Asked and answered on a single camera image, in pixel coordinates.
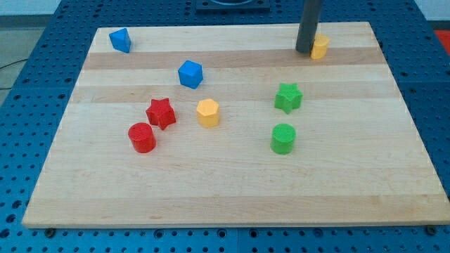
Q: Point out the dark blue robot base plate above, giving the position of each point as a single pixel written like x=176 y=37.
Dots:
x=202 y=6

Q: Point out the red star block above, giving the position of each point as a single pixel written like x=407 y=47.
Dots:
x=161 y=113

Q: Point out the blue cube block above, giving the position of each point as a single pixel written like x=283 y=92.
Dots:
x=190 y=74

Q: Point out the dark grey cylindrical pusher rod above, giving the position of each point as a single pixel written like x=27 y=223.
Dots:
x=308 y=25

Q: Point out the green cylinder block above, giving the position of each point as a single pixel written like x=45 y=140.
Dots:
x=282 y=139

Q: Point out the yellow heart block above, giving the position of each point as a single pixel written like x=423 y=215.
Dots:
x=320 y=46

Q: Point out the red cylinder block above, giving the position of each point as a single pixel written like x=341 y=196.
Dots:
x=142 y=137

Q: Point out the green star block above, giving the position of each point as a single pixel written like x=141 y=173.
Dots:
x=288 y=97

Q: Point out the light wooden board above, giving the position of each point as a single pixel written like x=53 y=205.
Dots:
x=357 y=160

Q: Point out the yellow hexagon block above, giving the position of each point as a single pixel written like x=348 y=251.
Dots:
x=208 y=113

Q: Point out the blue triangle block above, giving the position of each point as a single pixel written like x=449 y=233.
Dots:
x=120 y=40

